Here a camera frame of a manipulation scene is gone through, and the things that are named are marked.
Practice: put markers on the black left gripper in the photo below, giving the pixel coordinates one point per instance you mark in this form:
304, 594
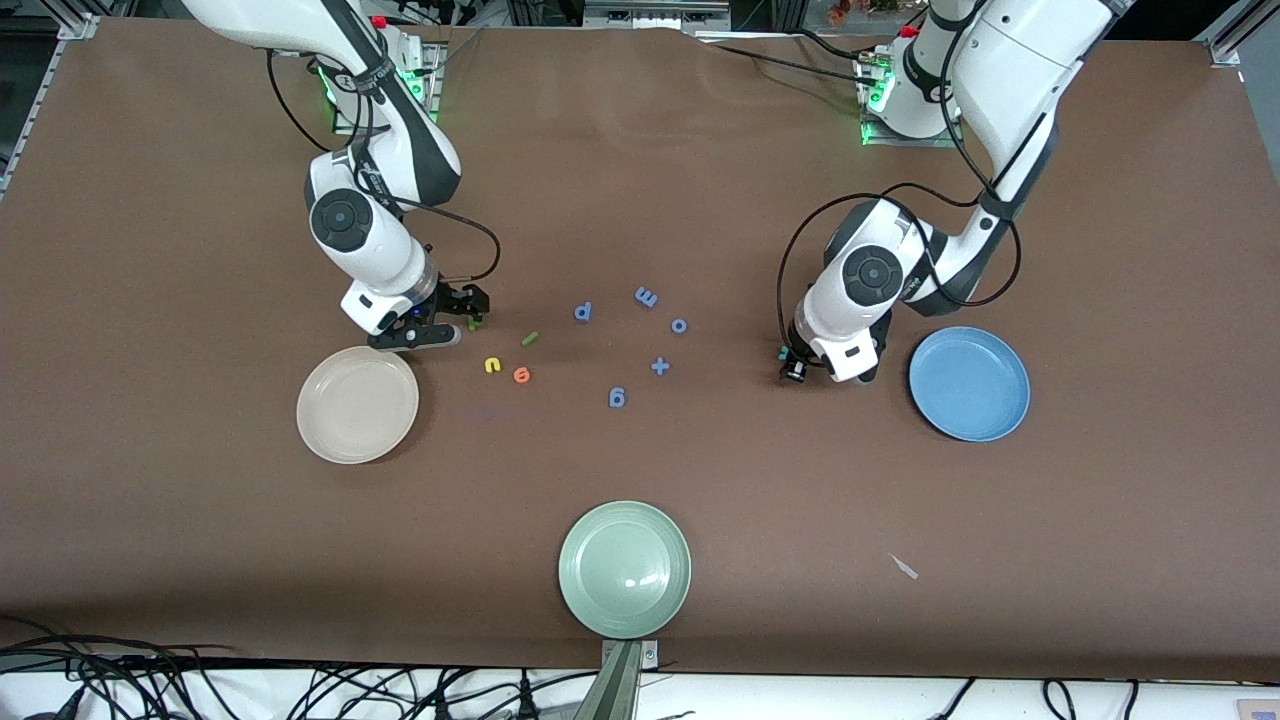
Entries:
881, 343

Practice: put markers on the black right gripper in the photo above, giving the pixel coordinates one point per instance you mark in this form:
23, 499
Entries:
455, 301

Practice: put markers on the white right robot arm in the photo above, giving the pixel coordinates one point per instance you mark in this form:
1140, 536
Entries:
370, 240

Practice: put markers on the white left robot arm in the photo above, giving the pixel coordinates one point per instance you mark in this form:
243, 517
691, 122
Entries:
1020, 70

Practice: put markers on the beige round plate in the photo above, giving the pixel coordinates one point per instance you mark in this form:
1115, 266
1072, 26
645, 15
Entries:
357, 405

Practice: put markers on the blue foam letter m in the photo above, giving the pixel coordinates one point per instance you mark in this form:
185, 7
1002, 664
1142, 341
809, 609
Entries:
646, 297

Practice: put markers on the blue round plate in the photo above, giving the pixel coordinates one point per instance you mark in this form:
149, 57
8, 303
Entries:
969, 384

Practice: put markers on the brown table cover sheet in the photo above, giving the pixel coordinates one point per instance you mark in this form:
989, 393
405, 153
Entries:
640, 200

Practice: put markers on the white tape scrap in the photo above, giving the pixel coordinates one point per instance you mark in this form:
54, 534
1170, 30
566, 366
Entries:
903, 566

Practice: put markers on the green round plate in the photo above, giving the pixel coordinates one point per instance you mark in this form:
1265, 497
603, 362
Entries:
625, 570

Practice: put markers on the black background equipment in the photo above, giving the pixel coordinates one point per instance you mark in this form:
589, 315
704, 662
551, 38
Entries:
650, 10

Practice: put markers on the orange red background object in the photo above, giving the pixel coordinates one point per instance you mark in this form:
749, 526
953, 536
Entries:
860, 8

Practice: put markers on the tan cardboard box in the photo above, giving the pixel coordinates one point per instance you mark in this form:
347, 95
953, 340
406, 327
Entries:
1260, 710

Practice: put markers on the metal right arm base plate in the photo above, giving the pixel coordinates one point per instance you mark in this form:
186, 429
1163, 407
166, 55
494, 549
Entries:
433, 110

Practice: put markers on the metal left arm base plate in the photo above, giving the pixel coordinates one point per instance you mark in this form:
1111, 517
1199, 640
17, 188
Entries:
880, 140

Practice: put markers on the grey metal camera stand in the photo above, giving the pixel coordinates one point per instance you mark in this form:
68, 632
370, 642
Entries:
610, 690

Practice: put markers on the aluminium frame rail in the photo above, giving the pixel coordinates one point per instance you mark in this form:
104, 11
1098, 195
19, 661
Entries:
75, 28
1225, 50

